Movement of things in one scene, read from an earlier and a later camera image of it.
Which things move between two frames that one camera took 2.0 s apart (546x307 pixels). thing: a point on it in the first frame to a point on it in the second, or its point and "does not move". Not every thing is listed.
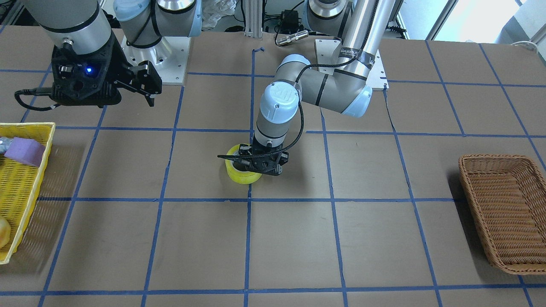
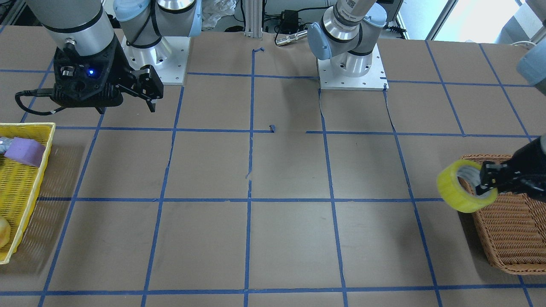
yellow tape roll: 243,177 to 455,195
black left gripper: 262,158 to 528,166
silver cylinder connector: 292,38 does not move
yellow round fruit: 5,231 does not move
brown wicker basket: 508,194 does not move
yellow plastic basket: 19,181 does not move
